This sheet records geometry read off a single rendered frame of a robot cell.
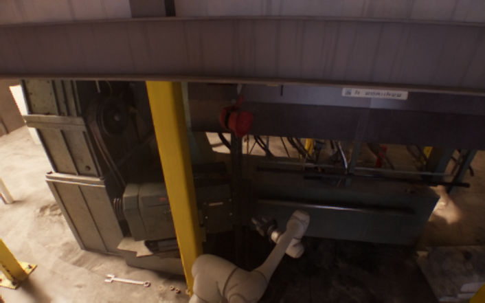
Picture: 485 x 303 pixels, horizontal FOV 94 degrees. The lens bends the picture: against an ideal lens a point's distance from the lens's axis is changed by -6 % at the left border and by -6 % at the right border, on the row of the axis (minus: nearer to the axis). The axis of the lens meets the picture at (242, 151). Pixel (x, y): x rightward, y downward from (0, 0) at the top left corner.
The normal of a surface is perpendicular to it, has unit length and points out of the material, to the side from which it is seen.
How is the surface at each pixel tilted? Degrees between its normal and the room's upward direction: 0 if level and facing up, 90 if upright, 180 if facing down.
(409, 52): 90
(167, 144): 90
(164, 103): 90
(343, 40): 90
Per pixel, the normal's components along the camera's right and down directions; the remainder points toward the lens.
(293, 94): -0.14, 0.30
